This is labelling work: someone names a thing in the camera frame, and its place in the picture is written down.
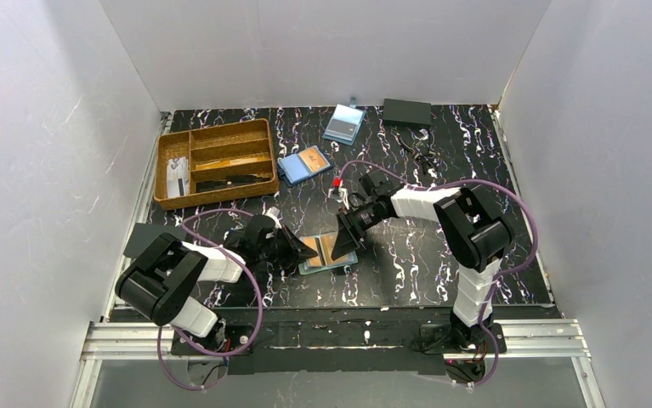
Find black binder clips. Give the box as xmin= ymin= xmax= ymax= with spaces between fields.
xmin=395 ymin=134 xmax=438 ymax=175

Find black cards in tray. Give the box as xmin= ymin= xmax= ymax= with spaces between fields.
xmin=196 ymin=174 xmax=270 ymax=193

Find blue card holder orange card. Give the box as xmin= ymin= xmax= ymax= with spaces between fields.
xmin=277 ymin=146 xmax=332 ymax=187

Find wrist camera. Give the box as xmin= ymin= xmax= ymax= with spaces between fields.
xmin=264 ymin=207 xmax=282 ymax=229
xmin=327 ymin=177 xmax=351 ymax=210

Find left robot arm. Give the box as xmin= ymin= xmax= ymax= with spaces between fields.
xmin=115 ymin=215 xmax=318 ymax=338

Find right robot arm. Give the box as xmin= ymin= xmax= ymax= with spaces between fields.
xmin=331 ymin=170 xmax=515 ymax=328

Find green card holder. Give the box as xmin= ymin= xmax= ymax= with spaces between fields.
xmin=298 ymin=232 xmax=358 ymax=275

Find orange vip card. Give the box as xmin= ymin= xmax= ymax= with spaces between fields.
xmin=321 ymin=232 xmax=355 ymax=265
xmin=303 ymin=236 xmax=330 ymax=269

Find black wallet at left edge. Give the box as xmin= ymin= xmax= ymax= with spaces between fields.
xmin=122 ymin=223 xmax=187 ymax=258

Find orange card in tray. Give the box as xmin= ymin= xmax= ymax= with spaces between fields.
xmin=195 ymin=156 xmax=260 ymax=171

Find woven brown organizer tray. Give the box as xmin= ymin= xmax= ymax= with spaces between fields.
xmin=153 ymin=119 xmax=280 ymax=210

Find black box at back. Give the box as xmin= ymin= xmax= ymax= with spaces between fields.
xmin=383 ymin=99 xmax=432 ymax=128

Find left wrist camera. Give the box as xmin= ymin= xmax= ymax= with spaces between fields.
xmin=264 ymin=207 xmax=282 ymax=229

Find white cards in tray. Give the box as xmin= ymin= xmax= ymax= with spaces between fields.
xmin=166 ymin=156 xmax=190 ymax=199

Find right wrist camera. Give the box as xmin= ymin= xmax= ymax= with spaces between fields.
xmin=327 ymin=177 xmax=351 ymax=210

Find aluminium frame rail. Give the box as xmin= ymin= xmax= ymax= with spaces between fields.
xmin=71 ymin=319 xmax=605 ymax=407

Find blue card holder grey card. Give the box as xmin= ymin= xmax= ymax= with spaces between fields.
xmin=323 ymin=105 xmax=366 ymax=145

